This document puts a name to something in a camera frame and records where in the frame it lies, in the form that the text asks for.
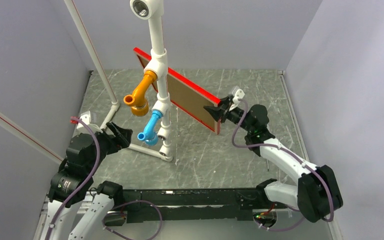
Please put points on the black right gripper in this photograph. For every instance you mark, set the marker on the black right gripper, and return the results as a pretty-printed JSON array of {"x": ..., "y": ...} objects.
[{"x": 217, "y": 111}]

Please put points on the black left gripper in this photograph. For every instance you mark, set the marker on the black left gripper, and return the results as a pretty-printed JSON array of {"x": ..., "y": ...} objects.
[{"x": 121, "y": 139}]

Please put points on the red picture frame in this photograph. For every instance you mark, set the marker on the red picture frame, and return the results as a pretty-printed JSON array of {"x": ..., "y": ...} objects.
[{"x": 191, "y": 98}]

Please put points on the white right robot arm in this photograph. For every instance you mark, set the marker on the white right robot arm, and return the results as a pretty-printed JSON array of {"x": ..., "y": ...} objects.
[{"x": 315, "y": 192}]

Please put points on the orange pipe elbow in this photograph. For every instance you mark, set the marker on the orange pipe elbow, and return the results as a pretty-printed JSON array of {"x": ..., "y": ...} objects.
[{"x": 137, "y": 101}]

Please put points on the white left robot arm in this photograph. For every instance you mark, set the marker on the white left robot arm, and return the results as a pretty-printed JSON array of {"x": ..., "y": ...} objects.
[{"x": 70, "y": 185}]

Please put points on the blue pipe elbow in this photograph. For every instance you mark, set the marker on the blue pipe elbow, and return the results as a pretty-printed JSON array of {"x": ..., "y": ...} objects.
[{"x": 149, "y": 135}]

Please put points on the white pole with red stripe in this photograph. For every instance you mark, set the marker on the white pole with red stripe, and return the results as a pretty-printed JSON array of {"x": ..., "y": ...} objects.
[{"x": 81, "y": 28}]

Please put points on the white pipe stand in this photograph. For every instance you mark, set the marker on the white pipe stand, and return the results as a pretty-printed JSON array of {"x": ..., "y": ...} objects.
[{"x": 152, "y": 11}]

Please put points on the white diagonal pole left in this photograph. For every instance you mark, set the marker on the white diagonal pole left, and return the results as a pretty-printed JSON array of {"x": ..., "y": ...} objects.
[{"x": 10, "y": 126}]

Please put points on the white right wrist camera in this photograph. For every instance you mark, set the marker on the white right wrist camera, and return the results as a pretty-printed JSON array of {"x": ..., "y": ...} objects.
[{"x": 237, "y": 95}]

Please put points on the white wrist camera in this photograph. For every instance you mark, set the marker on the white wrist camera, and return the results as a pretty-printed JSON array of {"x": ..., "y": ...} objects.
[
  {"x": 90, "y": 119},
  {"x": 237, "y": 95}
]

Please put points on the brown frame backing board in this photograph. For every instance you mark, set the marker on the brown frame backing board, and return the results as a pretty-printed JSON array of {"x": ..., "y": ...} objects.
[{"x": 183, "y": 93}]

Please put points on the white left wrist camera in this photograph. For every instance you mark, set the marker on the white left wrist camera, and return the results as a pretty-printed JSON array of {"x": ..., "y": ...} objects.
[{"x": 90, "y": 119}]

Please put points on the aluminium extrusion frame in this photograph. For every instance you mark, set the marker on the aluminium extrusion frame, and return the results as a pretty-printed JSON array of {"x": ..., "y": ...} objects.
[{"x": 44, "y": 212}]

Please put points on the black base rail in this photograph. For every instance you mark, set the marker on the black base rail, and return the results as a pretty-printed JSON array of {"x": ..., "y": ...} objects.
[{"x": 195, "y": 204}]

